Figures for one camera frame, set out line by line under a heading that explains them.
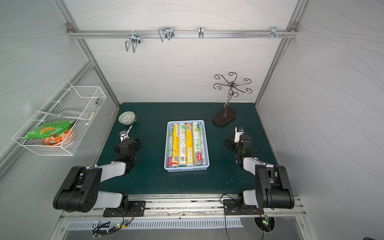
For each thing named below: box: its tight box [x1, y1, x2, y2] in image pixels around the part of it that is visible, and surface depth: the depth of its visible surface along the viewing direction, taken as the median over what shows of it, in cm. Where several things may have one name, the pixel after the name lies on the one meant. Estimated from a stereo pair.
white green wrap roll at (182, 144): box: [178, 122, 187, 167], surface depth 90 cm
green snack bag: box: [24, 120, 76, 140], surface depth 55 cm
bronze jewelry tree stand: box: [212, 72, 253, 126], surface depth 98 cm
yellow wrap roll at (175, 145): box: [171, 123, 180, 168], surface depth 90 cm
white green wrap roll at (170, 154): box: [167, 126, 173, 168], surface depth 91 cm
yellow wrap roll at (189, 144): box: [185, 122, 194, 167], surface depth 90 cm
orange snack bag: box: [41, 129, 74, 146], surface depth 60 cm
